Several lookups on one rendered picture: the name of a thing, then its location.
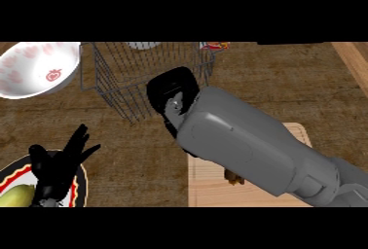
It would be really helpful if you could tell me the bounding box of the grey wire basket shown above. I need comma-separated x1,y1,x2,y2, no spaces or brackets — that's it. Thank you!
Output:
78,42,217,125

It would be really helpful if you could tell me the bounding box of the yellow-green fruit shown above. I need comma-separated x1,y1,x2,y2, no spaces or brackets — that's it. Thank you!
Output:
0,184,39,208

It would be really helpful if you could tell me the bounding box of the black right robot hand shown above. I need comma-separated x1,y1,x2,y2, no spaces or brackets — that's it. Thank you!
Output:
145,66,201,159

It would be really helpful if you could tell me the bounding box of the white round object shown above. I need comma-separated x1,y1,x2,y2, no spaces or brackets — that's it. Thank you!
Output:
126,42,163,51

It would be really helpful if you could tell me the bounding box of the black red white plate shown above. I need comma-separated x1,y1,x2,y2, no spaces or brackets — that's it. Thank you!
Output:
0,149,89,208

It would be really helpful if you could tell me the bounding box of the pale wooden strip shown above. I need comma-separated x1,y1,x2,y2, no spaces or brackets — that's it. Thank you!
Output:
330,42,368,90

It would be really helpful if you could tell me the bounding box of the red and yellow packet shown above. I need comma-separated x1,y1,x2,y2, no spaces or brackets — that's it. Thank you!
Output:
198,42,232,51

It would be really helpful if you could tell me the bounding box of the white bowl with pink prints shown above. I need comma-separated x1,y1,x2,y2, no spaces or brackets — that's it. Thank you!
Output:
0,42,83,100

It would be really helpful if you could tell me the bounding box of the pale wooden cutting board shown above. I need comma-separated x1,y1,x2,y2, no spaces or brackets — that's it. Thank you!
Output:
186,122,315,208

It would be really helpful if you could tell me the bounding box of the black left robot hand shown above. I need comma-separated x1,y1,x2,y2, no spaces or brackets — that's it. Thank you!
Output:
27,124,102,207

